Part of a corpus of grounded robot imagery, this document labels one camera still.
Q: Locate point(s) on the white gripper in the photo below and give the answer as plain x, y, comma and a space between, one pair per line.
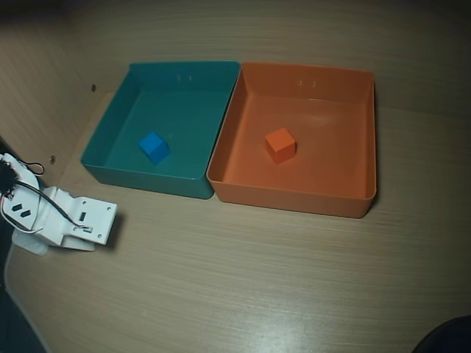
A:
89, 220

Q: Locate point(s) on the blue cube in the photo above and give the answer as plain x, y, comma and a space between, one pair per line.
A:
154, 148

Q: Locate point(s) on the orange cube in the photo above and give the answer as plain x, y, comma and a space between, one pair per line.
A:
280, 145

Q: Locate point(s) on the translucent white robot base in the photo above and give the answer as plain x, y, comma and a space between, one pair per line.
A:
31, 246

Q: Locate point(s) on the teal plastic box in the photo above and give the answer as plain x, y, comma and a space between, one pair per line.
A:
184, 110

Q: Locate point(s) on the orange plastic box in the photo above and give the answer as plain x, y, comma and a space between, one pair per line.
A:
324, 165

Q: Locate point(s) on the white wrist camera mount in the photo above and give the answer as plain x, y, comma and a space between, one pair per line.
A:
97, 217

